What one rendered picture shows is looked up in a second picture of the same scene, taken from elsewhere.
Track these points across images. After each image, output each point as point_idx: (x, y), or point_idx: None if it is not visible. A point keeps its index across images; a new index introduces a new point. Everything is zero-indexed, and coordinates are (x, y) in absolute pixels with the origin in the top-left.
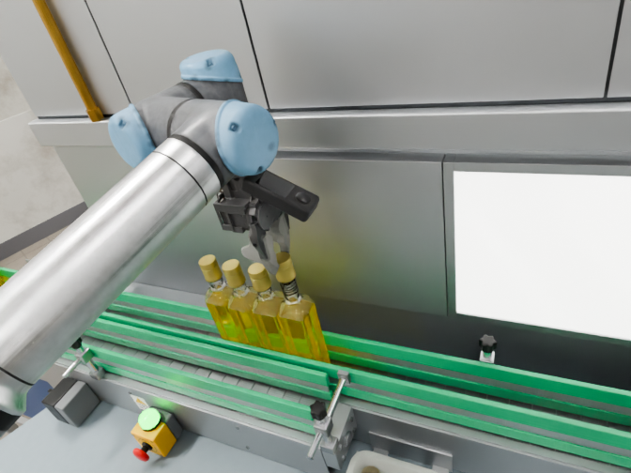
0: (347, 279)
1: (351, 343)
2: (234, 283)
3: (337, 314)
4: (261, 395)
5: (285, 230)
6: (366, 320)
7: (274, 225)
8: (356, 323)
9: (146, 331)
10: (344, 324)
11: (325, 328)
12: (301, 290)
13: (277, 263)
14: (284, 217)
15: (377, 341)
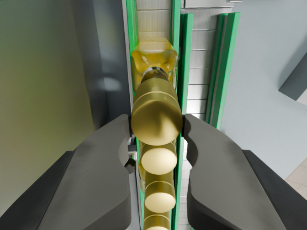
0: (54, 22)
1: (132, 2)
2: (172, 175)
3: (82, 54)
4: (227, 75)
5: (90, 159)
6: (74, 15)
7: (123, 216)
8: (80, 30)
9: (178, 205)
10: (85, 46)
11: (92, 68)
12: (87, 97)
13: (190, 121)
14: (46, 205)
15: (84, 6)
